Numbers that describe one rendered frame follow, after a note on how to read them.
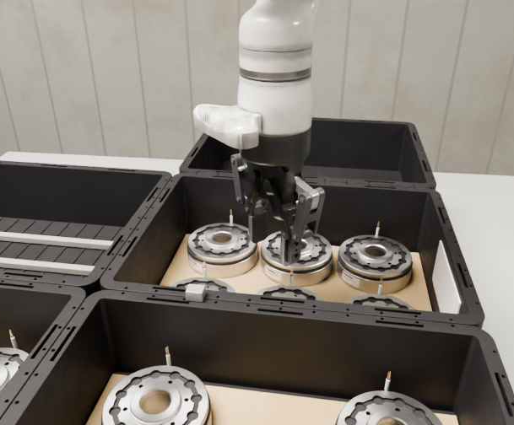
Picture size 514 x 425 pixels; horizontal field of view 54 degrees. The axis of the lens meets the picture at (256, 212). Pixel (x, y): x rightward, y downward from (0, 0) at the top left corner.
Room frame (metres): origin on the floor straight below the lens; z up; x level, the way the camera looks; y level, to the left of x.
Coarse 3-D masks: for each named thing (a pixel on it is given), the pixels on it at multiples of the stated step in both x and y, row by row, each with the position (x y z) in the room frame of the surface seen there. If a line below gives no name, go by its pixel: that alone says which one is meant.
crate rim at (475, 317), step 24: (168, 192) 0.65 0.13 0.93; (384, 192) 0.66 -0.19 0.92; (408, 192) 0.65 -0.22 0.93; (432, 192) 0.65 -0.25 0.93; (144, 216) 0.58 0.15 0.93; (456, 240) 0.52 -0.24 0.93; (120, 264) 0.47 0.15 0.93; (456, 264) 0.47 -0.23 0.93; (120, 288) 0.42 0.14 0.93; (144, 288) 0.42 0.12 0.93; (168, 288) 0.42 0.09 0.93; (360, 312) 0.39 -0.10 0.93; (384, 312) 0.39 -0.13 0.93; (408, 312) 0.39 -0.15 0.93; (432, 312) 0.39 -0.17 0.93; (480, 312) 0.39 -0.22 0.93
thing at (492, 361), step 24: (216, 312) 0.39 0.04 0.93; (240, 312) 0.39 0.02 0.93; (264, 312) 0.39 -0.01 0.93; (288, 312) 0.39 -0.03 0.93; (312, 312) 0.39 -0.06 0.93; (336, 312) 0.39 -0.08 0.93; (72, 336) 0.35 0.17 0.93; (456, 336) 0.36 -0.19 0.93; (480, 336) 0.35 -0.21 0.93; (48, 360) 0.32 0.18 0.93; (504, 384) 0.30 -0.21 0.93; (24, 408) 0.27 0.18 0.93; (504, 408) 0.27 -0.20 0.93
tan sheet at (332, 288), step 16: (176, 256) 0.63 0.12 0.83; (336, 256) 0.63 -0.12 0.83; (416, 256) 0.63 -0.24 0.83; (176, 272) 0.59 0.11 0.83; (192, 272) 0.59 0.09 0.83; (256, 272) 0.59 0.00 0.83; (336, 272) 0.59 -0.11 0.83; (416, 272) 0.59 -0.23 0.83; (240, 288) 0.55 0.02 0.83; (256, 288) 0.55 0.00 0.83; (320, 288) 0.55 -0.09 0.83; (336, 288) 0.55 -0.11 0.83; (352, 288) 0.55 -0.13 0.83; (416, 288) 0.55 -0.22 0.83; (416, 304) 0.52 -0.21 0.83
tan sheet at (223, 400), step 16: (112, 384) 0.39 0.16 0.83; (224, 400) 0.36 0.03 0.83; (240, 400) 0.36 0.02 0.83; (256, 400) 0.36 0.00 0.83; (272, 400) 0.36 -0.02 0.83; (288, 400) 0.36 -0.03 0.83; (304, 400) 0.36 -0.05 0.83; (320, 400) 0.36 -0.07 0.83; (96, 416) 0.34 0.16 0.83; (224, 416) 0.34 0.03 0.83; (240, 416) 0.34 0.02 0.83; (256, 416) 0.34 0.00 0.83; (272, 416) 0.34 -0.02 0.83; (288, 416) 0.34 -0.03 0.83; (304, 416) 0.34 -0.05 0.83; (320, 416) 0.34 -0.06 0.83; (336, 416) 0.34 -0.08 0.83; (448, 416) 0.34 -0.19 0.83
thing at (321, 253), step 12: (264, 240) 0.63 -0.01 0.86; (276, 240) 0.63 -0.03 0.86; (312, 240) 0.63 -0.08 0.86; (324, 240) 0.63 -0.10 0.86; (264, 252) 0.59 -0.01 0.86; (276, 252) 0.59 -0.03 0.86; (312, 252) 0.59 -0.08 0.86; (324, 252) 0.60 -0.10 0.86; (276, 264) 0.57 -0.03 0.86; (300, 264) 0.57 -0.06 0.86; (312, 264) 0.57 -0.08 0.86
